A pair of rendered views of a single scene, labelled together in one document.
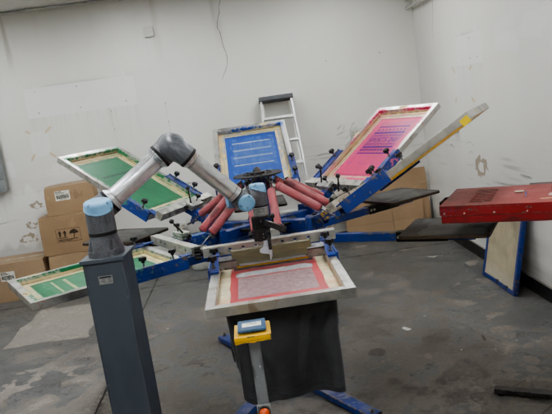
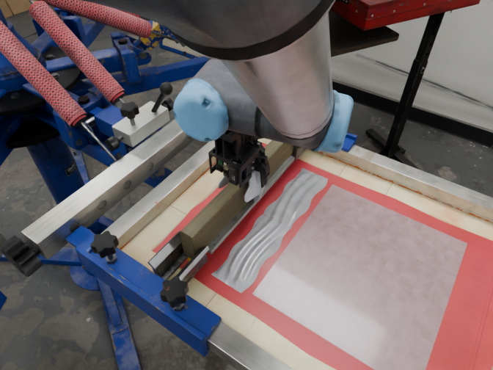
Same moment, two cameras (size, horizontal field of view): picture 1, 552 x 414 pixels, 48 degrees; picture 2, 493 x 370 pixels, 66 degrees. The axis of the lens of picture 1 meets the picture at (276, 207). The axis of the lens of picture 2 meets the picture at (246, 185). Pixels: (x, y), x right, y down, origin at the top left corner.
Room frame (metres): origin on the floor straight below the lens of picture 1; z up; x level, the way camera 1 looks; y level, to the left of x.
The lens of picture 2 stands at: (2.54, 0.50, 1.59)
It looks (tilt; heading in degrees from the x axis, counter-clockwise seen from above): 46 degrees down; 306
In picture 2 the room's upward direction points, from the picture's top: straight up
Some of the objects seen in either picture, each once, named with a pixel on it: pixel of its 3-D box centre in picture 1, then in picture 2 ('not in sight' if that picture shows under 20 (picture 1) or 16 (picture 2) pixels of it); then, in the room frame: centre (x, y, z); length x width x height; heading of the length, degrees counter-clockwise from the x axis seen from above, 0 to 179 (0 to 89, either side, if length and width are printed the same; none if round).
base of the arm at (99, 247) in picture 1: (104, 241); not in sight; (2.54, 0.73, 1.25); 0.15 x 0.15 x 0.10
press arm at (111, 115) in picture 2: not in sight; (129, 129); (3.22, 0.06, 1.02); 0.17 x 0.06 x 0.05; 2
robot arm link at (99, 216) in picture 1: (99, 214); not in sight; (2.55, 0.73, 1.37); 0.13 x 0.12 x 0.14; 16
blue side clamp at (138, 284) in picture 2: (215, 269); (146, 289); (2.89, 0.33, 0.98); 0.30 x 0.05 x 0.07; 2
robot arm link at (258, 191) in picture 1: (257, 195); not in sight; (2.87, 0.08, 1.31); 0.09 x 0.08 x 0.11; 106
